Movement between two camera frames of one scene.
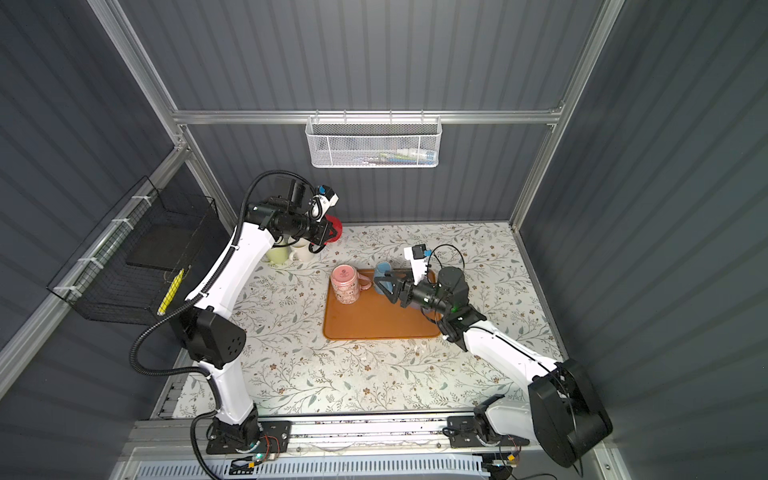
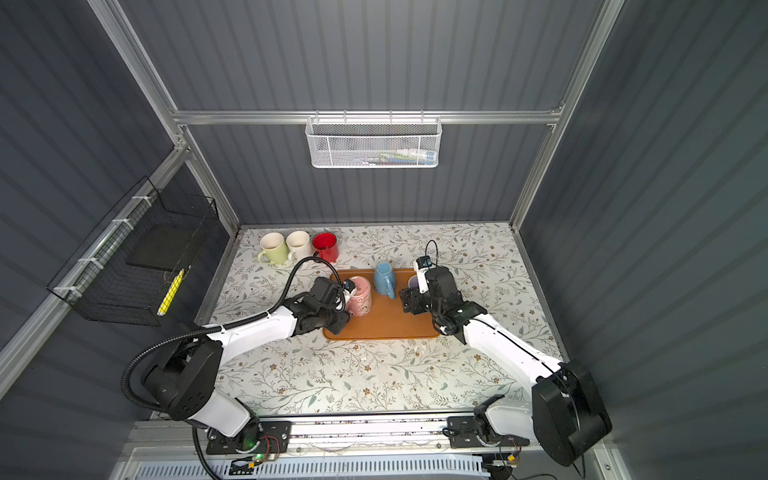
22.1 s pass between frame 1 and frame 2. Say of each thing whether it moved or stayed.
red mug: moved
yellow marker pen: stayed
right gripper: moved
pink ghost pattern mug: moved
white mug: stayed
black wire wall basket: stayed
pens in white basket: stayed
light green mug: stayed
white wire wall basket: stayed
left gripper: moved
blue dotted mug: stayed
